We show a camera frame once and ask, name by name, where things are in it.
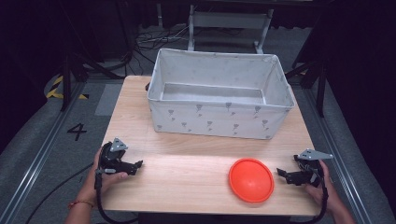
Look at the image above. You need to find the person's left hand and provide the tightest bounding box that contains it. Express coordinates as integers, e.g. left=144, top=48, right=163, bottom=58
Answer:
left=83, top=147, right=129, bottom=203

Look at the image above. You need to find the metal floor rail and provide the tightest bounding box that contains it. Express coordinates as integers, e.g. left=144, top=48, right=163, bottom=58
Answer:
left=302, top=88, right=372, bottom=224
left=0, top=79, right=88, bottom=224

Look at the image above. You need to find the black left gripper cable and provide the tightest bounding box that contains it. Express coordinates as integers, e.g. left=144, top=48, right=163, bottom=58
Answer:
left=94, top=173, right=140, bottom=224

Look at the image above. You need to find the black tripod stand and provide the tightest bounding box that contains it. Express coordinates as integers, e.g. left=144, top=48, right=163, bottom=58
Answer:
left=58, top=46, right=127, bottom=112
left=284, top=58, right=329, bottom=119

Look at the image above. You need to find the person's right hand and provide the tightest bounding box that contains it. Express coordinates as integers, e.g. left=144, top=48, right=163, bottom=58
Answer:
left=304, top=160, right=340, bottom=213

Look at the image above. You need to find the grey metal stand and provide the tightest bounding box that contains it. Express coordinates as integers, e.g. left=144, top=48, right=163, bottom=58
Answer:
left=187, top=4, right=275, bottom=55

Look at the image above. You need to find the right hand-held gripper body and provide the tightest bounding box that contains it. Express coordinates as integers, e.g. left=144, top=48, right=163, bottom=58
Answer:
left=292, top=147, right=334, bottom=189

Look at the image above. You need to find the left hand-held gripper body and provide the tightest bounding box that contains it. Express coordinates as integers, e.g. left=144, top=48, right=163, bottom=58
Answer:
left=98, top=137, right=134, bottom=175

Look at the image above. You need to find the orange round plate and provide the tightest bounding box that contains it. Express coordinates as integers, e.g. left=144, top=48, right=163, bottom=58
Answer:
left=228, top=158, right=276, bottom=204

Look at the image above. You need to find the orange thread bracelet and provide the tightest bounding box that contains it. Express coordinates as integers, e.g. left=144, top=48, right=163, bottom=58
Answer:
left=67, top=199, right=95, bottom=210

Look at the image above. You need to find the bundle of floor cables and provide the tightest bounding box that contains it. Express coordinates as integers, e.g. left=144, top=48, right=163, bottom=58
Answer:
left=134, top=25, right=191, bottom=52

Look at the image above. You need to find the thin black floor cable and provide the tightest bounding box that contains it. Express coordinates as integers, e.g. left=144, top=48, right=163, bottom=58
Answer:
left=25, top=162, right=95, bottom=224

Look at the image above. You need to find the white fabric storage box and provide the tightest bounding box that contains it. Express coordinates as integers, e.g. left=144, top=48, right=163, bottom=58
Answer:
left=146, top=48, right=296, bottom=140

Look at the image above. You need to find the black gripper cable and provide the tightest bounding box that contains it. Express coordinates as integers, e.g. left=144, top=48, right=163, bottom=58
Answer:
left=94, top=173, right=140, bottom=224
left=289, top=167, right=330, bottom=224

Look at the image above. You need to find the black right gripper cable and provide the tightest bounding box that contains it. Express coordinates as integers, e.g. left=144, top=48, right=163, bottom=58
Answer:
left=289, top=167, right=330, bottom=224

